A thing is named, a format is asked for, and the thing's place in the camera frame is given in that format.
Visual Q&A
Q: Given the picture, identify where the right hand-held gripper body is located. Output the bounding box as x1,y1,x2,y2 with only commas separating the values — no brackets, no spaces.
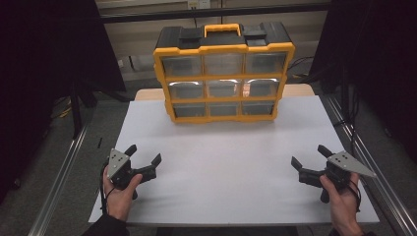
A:
321,149,378,204

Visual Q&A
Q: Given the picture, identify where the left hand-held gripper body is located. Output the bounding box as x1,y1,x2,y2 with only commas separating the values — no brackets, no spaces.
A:
106,147,146,202

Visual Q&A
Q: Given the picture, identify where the yellow black drawer organizer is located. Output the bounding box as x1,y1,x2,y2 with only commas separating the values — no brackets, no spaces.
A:
152,22,296,125

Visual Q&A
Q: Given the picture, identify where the person's left hand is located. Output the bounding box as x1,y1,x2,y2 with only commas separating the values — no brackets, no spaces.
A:
102,167,144,222

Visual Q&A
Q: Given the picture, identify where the person's right hand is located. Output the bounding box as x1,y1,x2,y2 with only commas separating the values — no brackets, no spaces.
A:
320,173,364,234

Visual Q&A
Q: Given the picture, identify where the black metal stand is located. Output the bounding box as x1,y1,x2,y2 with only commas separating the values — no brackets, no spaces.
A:
69,78,132,140

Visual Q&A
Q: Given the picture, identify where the white table sheet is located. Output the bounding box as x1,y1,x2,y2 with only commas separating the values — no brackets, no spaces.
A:
88,94,381,226

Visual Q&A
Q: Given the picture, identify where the set of clear plastic drawers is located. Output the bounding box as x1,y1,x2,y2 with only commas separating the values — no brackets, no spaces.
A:
161,52,288,118

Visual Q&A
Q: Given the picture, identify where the black curtain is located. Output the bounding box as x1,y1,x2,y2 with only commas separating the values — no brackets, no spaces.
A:
308,0,417,165
0,0,128,205

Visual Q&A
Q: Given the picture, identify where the black horizontal bar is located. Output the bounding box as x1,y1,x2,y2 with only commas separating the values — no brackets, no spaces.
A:
97,2,331,25

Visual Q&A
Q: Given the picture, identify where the aluminium frame rail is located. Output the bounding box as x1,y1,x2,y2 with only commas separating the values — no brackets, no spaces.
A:
28,123,90,236
322,93,417,236

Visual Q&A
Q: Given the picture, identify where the black cable along rail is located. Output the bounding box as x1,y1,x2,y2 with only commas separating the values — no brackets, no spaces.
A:
332,88,361,155

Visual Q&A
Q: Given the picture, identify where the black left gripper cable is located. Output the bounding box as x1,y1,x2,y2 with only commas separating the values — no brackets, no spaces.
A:
98,159,116,216

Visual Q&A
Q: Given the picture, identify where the yellow floor cable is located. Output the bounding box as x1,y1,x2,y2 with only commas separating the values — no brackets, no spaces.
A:
48,96,74,120

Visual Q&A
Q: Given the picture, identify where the black floor cable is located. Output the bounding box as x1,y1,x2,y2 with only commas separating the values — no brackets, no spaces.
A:
286,55,317,81

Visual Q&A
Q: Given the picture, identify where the white wall outlet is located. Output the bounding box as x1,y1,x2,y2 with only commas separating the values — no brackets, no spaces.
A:
187,0,211,10

